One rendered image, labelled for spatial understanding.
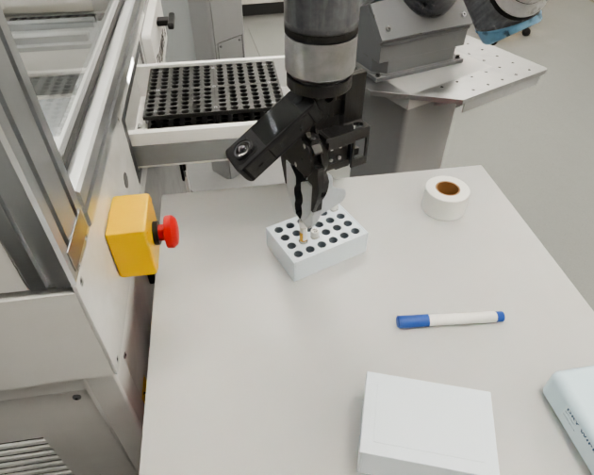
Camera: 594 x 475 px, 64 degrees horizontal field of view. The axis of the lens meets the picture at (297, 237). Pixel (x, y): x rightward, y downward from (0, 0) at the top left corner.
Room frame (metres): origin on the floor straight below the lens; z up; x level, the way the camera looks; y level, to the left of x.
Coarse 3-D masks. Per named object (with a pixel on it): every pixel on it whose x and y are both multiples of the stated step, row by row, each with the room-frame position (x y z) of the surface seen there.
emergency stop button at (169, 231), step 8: (168, 216) 0.43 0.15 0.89; (160, 224) 0.43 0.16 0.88; (168, 224) 0.42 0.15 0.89; (176, 224) 0.43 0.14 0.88; (160, 232) 0.41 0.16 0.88; (168, 232) 0.41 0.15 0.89; (176, 232) 0.42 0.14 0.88; (160, 240) 0.41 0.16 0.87; (168, 240) 0.40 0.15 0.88; (176, 240) 0.41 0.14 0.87
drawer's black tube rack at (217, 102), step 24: (168, 72) 0.82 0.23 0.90; (192, 72) 0.82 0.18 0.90; (216, 72) 0.82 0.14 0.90; (240, 72) 0.82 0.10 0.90; (264, 72) 0.81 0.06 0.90; (168, 96) 0.72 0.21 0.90; (192, 96) 0.72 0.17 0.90; (216, 96) 0.72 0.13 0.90; (240, 96) 0.72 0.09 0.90; (264, 96) 0.72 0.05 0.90; (144, 120) 0.66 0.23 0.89; (168, 120) 0.70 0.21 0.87; (192, 120) 0.70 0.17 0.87; (216, 120) 0.68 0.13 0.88; (240, 120) 0.70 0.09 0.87
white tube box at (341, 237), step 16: (288, 224) 0.53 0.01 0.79; (320, 224) 0.53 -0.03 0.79; (336, 224) 0.52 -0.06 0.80; (352, 224) 0.52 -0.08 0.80; (272, 240) 0.50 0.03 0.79; (288, 240) 0.49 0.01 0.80; (320, 240) 0.49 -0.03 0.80; (336, 240) 0.50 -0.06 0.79; (352, 240) 0.49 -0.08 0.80; (288, 256) 0.46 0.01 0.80; (304, 256) 0.46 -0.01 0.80; (320, 256) 0.46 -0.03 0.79; (336, 256) 0.48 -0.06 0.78; (352, 256) 0.49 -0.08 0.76; (288, 272) 0.46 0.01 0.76; (304, 272) 0.45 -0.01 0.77
